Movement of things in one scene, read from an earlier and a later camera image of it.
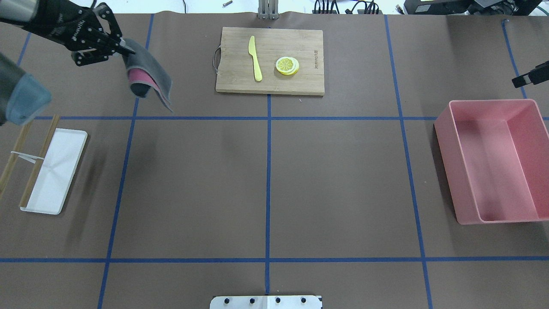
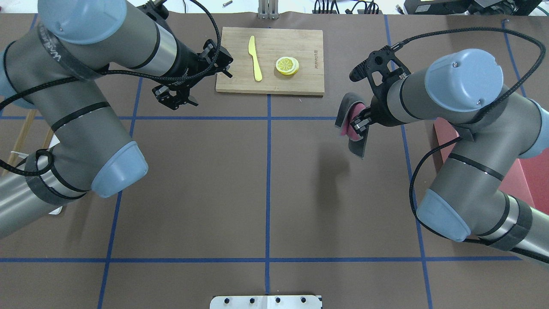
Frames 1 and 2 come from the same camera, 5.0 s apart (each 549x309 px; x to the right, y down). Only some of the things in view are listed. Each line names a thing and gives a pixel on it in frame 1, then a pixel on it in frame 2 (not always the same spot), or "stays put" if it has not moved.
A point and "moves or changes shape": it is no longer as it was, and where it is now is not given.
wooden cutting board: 270,61 stays put
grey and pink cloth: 145,71 moves or changes shape
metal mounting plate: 266,302 stays put
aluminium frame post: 268,9 stays put
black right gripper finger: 540,74 to 360,72
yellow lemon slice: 287,65 stays put
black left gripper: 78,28 to 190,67
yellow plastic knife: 252,51 stays put
